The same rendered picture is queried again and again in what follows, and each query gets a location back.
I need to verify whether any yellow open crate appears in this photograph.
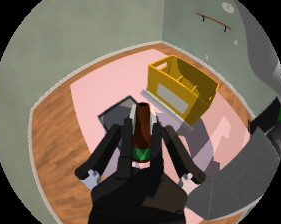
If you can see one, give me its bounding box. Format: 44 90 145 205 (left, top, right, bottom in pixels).
147 55 219 126

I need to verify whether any brown bottle with green label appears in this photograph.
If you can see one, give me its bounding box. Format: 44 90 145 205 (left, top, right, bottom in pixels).
132 102 152 163

